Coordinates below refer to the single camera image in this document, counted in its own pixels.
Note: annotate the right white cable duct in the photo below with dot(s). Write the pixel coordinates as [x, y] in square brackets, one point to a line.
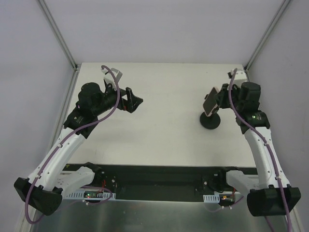
[215, 198]

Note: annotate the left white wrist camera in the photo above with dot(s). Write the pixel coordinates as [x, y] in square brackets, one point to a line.
[111, 77]

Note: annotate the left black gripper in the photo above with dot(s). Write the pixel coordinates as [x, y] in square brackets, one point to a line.
[129, 99]

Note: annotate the left white cable duct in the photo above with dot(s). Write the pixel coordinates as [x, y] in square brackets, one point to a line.
[90, 195]

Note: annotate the black phone stand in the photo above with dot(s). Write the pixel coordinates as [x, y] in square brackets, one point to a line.
[210, 122]

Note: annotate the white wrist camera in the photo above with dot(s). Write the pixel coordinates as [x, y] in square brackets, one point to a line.
[111, 77]
[240, 77]

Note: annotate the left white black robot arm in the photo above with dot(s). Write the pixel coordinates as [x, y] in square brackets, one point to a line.
[42, 189]

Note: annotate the white cable duct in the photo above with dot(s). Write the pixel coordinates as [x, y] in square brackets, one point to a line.
[90, 195]
[215, 198]

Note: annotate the right aluminium frame post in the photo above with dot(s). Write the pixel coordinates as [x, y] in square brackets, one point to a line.
[266, 35]

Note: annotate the aluminium frame post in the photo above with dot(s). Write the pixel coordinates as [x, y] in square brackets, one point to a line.
[57, 33]
[266, 35]

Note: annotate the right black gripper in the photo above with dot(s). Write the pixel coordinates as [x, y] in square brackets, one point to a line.
[222, 97]

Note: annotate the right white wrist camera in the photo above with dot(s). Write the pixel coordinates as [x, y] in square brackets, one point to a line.
[240, 77]

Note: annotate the black phone pink case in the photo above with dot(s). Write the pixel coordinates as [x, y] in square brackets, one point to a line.
[210, 102]

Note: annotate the left aluminium frame post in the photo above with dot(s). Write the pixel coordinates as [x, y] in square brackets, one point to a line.
[57, 33]

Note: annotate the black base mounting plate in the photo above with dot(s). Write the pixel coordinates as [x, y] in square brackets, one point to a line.
[162, 183]

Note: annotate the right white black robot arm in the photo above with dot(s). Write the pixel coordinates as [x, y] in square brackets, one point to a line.
[272, 195]

